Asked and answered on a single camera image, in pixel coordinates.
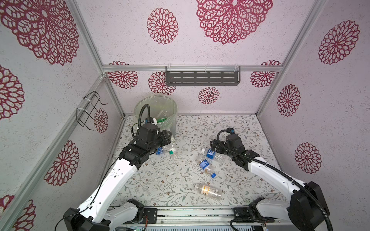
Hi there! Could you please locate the Pocari bottle white cap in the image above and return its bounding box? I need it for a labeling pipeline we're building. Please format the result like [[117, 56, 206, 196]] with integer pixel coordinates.
[[201, 148, 227, 163]]

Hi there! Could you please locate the clear bottle blue label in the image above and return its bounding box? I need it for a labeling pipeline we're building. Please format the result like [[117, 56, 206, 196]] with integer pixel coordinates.
[[156, 147, 166, 156]]

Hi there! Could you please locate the clear bottle green cap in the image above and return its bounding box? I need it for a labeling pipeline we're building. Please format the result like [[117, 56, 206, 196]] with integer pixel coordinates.
[[163, 143, 178, 159]]

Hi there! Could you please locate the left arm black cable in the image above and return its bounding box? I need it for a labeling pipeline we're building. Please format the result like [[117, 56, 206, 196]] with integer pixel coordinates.
[[131, 103, 151, 138]]

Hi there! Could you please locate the clear bottle yellow label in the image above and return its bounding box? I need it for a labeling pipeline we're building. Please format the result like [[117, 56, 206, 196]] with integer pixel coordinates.
[[194, 183, 222, 201]]

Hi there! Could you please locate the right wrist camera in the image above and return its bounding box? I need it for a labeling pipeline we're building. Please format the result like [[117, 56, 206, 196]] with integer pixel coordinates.
[[226, 128, 235, 134]]

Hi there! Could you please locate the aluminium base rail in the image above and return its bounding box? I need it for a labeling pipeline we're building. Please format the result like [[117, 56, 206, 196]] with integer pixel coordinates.
[[144, 200, 286, 226]]

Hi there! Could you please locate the black wire wall rack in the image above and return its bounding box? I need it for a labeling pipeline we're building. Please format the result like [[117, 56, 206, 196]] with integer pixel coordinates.
[[75, 91, 108, 134]]

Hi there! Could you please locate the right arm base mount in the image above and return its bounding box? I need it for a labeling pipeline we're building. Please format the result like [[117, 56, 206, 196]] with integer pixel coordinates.
[[233, 207, 275, 223]]

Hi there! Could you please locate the clear plastic bin liner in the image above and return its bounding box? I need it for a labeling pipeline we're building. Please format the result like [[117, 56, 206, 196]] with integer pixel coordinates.
[[133, 93, 178, 133]]

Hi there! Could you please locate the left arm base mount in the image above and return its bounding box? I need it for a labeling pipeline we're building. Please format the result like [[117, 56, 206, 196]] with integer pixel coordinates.
[[124, 208, 158, 225]]

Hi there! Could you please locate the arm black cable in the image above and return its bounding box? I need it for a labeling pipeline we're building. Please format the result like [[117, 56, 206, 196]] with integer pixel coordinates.
[[131, 103, 151, 138], [216, 128, 333, 231]]

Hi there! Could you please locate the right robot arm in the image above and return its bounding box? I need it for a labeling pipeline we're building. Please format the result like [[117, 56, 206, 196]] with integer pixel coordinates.
[[210, 130, 333, 231]]

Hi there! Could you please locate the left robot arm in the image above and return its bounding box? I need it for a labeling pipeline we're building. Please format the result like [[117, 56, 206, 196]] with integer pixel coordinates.
[[62, 123, 172, 231]]

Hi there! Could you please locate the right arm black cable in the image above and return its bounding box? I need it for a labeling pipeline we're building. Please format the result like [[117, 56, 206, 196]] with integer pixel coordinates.
[[216, 128, 333, 231]]

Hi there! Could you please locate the grey slotted wall shelf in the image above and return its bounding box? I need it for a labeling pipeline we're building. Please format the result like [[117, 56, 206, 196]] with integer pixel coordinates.
[[165, 66, 241, 87]]

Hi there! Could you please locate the Pocari bottle blue cap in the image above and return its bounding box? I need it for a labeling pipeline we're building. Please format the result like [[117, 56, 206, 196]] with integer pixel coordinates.
[[198, 158, 217, 178]]

